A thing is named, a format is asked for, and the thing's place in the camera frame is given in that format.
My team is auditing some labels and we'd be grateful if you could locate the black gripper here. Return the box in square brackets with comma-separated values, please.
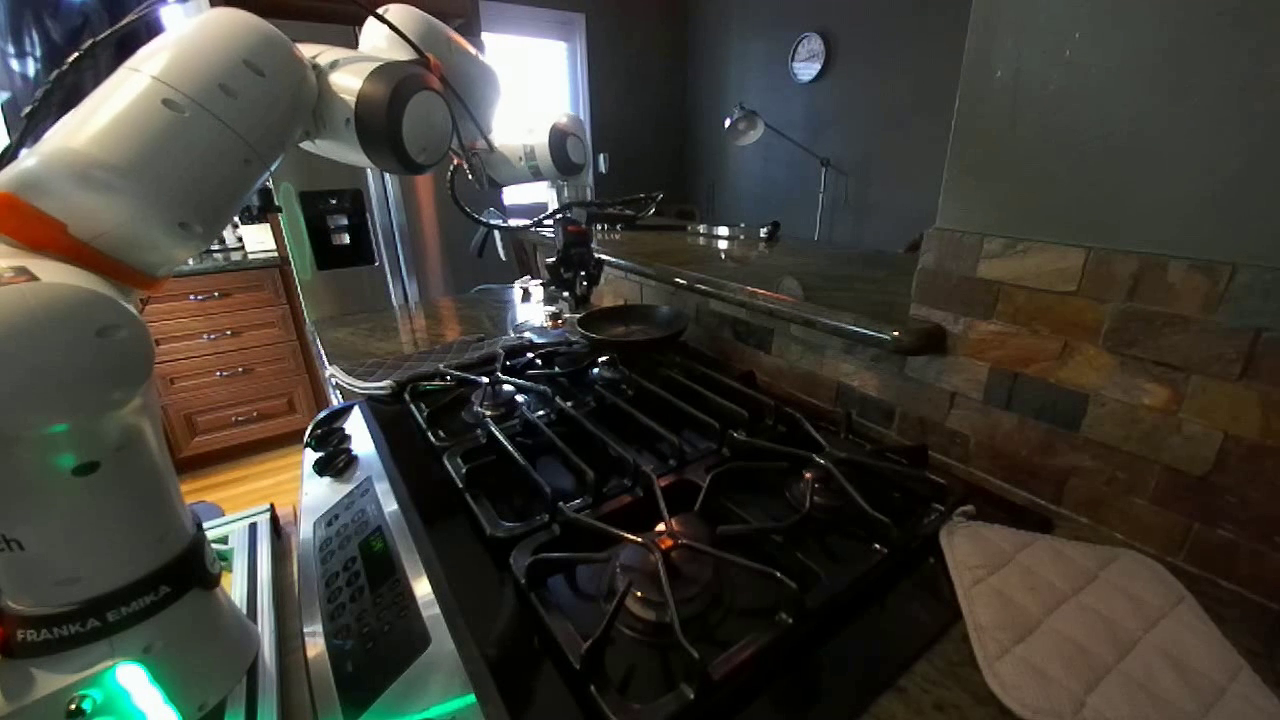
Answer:
[539, 215, 609, 310]

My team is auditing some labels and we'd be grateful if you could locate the dark frying pan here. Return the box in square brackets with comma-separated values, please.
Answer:
[572, 299, 692, 350]

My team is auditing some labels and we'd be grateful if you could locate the black gas stove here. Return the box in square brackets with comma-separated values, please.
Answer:
[363, 322, 975, 720]

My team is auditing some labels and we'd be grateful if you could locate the black stove knob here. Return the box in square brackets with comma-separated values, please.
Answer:
[298, 399, 361, 450]
[310, 440, 363, 483]

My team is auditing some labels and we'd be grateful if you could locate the silver stove control panel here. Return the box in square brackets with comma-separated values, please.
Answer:
[291, 396, 486, 720]

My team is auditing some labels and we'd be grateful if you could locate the stainless steel refrigerator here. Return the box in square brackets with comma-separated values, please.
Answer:
[270, 144, 498, 305]

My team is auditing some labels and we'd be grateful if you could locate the metal desk lamp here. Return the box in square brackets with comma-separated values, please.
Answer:
[715, 105, 856, 242]

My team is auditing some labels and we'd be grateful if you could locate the wooden drawer cabinet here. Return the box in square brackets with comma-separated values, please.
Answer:
[136, 259, 328, 467]

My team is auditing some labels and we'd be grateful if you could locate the beige quilted pot holder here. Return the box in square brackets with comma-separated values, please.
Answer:
[934, 509, 1280, 720]

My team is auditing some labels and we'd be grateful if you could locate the black wall switch plate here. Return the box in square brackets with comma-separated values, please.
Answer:
[294, 183, 378, 274]

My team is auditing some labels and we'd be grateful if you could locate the round wall clock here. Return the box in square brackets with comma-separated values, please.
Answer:
[782, 28, 833, 89]

